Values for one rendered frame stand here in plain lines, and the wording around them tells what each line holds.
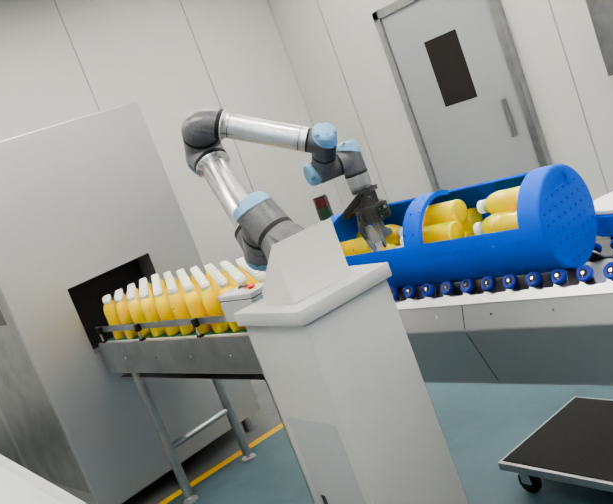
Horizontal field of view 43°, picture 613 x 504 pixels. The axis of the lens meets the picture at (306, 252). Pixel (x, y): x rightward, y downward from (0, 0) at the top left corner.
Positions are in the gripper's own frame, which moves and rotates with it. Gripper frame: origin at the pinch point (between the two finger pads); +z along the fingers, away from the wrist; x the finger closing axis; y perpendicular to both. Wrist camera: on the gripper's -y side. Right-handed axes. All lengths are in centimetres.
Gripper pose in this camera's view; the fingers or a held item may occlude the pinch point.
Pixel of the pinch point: (378, 246)
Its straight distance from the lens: 252.0
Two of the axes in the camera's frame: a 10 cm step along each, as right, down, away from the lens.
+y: 6.4, -1.2, -7.6
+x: 6.8, -3.7, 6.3
